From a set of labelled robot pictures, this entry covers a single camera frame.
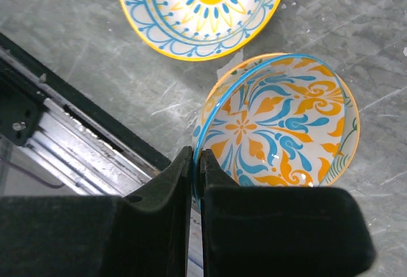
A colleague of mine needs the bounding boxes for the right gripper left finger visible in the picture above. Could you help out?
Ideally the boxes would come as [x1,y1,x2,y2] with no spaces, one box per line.
[1,146,192,276]

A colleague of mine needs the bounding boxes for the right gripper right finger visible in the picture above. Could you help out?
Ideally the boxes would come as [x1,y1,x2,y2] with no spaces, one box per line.
[199,150,376,276]

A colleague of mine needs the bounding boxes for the orange blue floral bowl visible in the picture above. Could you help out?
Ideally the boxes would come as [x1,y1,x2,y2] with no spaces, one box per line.
[189,53,348,214]

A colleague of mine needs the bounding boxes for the leaf flower patterned bowl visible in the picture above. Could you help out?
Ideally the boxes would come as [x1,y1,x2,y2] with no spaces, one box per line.
[200,52,361,187]

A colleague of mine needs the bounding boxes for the yellow sunburst patterned bowl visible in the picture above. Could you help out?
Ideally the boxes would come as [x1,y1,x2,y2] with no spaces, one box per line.
[120,0,281,62]

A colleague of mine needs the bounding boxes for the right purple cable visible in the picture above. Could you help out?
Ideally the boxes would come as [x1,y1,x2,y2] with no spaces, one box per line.
[0,158,66,191]

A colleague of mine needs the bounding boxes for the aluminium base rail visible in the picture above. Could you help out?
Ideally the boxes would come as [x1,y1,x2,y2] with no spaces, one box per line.
[1,36,170,196]

